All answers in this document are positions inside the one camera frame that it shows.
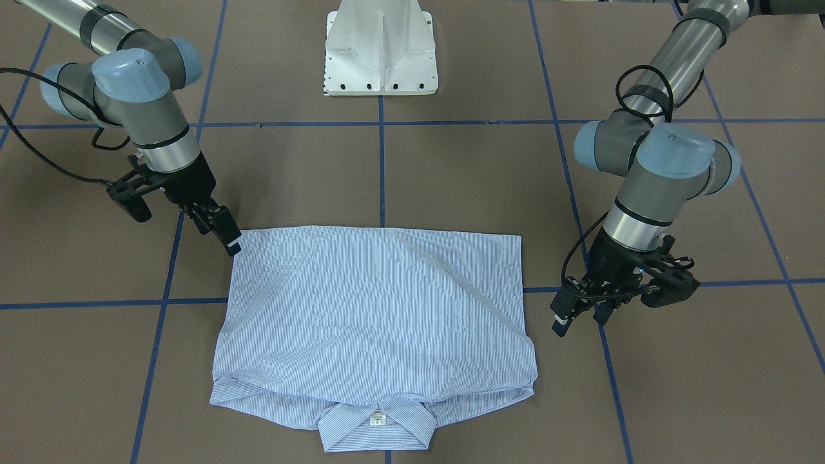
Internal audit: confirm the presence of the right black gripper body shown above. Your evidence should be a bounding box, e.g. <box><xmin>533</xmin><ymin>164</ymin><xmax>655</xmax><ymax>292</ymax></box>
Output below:
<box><xmin>163</xmin><ymin>153</ymin><xmax>242</xmax><ymax>247</ymax></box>

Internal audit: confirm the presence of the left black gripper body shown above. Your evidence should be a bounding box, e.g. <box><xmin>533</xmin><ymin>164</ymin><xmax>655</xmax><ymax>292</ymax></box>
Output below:
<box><xmin>549</xmin><ymin>226</ymin><xmax>645</xmax><ymax>319</ymax></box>

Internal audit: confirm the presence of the blue striped button shirt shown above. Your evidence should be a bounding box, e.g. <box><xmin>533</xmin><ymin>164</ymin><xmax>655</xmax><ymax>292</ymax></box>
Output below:
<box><xmin>209</xmin><ymin>226</ymin><xmax>538</xmax><ymax>452</ymax></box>

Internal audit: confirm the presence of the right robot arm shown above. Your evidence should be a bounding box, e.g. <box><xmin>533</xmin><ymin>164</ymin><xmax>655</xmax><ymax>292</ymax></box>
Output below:
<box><xmin>24</xmin><ymin>1</ymin><xmax>241</xmax><ymax>256</ymax></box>

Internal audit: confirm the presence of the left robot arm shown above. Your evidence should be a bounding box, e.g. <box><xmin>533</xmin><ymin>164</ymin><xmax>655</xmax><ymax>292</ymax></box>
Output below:
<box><xmin>549</xmin><ymin>1</ymin><xmax>755</xmax><ymax>337</ymax></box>

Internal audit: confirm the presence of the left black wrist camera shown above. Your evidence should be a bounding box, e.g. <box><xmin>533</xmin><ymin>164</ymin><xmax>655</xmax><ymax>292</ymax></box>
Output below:
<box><xmin>637</xmin><ymin>234</ymin><xmax>699</xmax><ymax>308</ymax></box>

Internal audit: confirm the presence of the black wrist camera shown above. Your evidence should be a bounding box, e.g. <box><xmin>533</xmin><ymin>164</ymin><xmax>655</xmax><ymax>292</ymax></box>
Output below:
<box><xmin>637</xmin><ymin>234</ymin><xmax>699</xmax><ymax>308</ymax></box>
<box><xmin>106</xmin><ymin>155</ymin><xmax>160</xmax><ymax>223</ymax></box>

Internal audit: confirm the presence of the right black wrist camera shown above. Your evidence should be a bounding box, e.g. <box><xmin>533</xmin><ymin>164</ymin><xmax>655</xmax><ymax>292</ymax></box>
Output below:
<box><xmin>106</xmin><ymin>155</ymin><xmax>160</xmax><ymax>223</ymax></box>

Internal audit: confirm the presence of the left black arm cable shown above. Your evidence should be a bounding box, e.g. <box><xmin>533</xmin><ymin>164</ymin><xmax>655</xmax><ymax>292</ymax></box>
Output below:
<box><xmin>561</xmin><ymin>64</ymin><xmax>706</xmax><ymax>284</ymax></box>

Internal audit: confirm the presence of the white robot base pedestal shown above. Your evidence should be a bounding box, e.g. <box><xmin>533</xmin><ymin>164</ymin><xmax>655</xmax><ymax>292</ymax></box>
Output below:
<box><xmin>322</xmin><ymin>1</ymin><xmax>440</xmax><ymax>97</ymax></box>

